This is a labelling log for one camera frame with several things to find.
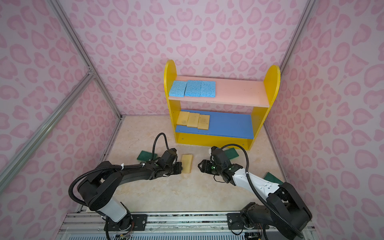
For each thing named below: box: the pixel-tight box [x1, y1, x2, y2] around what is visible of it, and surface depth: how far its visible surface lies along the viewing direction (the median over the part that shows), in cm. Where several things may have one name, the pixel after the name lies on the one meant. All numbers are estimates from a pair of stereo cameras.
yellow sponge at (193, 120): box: [187, 112, 200, 128], surface depth 97 cm
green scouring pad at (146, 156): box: [136, 150, 158, 161], surface depth 97 cm
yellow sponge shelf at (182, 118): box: [176, 111, 190, 126], surface depth 99 cm
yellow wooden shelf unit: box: [163, 59, 281, 151], surface depth 95 cm
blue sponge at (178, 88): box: [169, 80, 188, 98], surface depth 77 cm
